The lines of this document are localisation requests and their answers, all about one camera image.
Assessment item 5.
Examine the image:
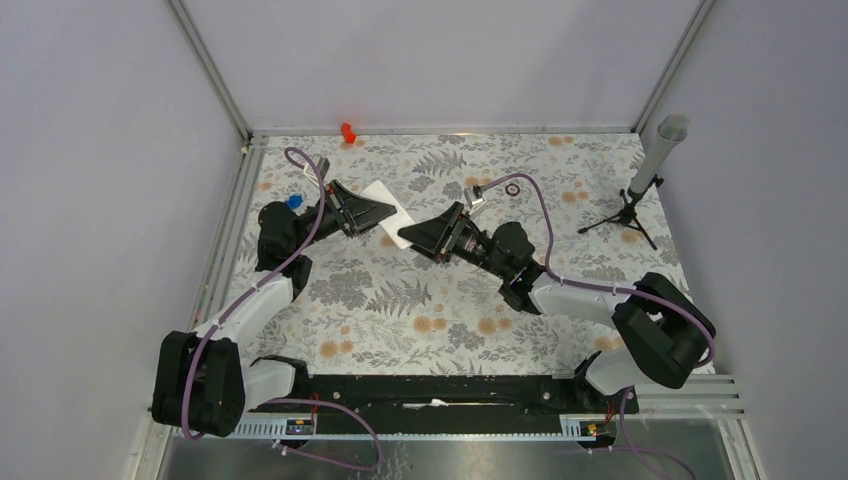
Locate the black microphone tripod stand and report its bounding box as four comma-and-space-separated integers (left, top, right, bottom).
577, 175, 664, 251

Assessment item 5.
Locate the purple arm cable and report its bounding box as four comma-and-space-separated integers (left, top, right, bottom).
478, 172, 718, 480
180, 146, 386, 473

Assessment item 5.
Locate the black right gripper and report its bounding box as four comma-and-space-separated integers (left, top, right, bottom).
399, 201, 511, 280

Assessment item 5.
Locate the brown ring coaster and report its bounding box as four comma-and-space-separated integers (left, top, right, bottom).
504, 183, 520, 197

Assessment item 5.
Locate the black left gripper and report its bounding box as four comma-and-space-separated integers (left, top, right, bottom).
292, 179, 396, 252

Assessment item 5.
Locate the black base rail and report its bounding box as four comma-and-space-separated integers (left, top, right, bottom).
256, 374, 639, 437

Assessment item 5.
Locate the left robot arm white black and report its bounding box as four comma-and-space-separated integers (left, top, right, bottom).
150, 181, 414, 437

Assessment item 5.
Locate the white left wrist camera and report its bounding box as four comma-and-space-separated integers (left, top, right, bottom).
302, 156, 330, 188

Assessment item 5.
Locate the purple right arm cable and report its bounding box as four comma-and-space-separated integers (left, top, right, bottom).
478, 172, 718, 480

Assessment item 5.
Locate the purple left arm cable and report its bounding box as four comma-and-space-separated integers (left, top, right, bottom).
180, 146, 386, 473

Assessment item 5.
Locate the blue toy piece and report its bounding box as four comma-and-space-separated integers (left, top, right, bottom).
284, 194, 304, 210

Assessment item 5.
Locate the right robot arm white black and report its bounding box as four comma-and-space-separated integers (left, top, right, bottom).
398, 203, 716, 412

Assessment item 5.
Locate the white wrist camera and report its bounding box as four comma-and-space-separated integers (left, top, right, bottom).
464, 185, 486, 217
302, 156, 330, 188

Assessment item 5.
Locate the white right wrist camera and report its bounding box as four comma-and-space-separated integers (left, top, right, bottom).
464, 185, 486, 217

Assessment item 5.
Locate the white remote control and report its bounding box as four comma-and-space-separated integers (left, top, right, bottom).
361, 181, 415, 250

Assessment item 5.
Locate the red plastic bracket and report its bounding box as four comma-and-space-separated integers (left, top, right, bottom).
340, 122, 357, 145

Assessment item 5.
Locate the grey microphone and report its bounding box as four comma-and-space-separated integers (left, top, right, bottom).
627, 113, 690, 201

